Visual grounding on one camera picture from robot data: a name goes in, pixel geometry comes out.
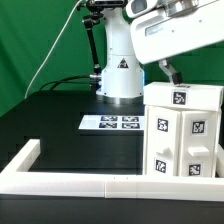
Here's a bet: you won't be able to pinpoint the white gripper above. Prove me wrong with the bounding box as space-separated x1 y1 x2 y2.
130 0 224 85

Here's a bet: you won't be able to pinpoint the white cabinet body box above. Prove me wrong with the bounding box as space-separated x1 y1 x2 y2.
143 106 221 177

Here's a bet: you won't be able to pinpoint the small white tagged block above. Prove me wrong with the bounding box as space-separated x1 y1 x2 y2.
143 82 224 111

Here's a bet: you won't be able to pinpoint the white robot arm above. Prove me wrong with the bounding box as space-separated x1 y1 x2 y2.
97 0 224 104

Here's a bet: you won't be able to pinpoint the white flat panel four tags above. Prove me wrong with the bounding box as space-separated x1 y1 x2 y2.
79 115 144 131

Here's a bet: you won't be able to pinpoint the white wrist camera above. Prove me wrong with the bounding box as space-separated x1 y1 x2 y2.
126 0 164 18

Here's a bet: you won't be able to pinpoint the black cable bundle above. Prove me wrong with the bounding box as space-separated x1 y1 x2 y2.
39 75 101 92

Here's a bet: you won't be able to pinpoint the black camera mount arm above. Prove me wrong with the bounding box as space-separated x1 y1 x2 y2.
78 0 128 91

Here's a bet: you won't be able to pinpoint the white cable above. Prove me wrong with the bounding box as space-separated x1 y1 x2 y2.
23 0 84 100

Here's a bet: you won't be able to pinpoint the white U-shaped workspace frame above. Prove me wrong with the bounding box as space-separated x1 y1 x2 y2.
0 139 224 202

